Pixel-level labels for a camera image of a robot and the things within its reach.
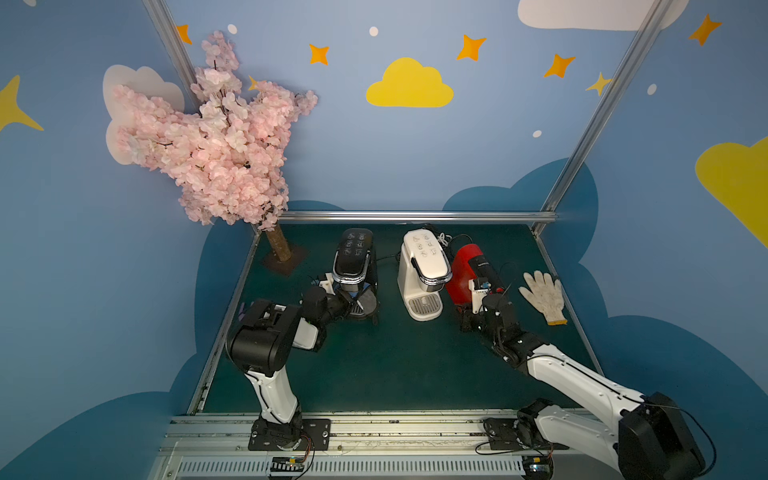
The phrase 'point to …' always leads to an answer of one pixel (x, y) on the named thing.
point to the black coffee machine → (355, 271)
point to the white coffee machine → (424, 268)
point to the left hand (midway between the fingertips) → (364, 283)
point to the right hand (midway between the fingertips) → (464, 302)
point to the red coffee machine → (469, 264)
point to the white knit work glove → (546, 296)
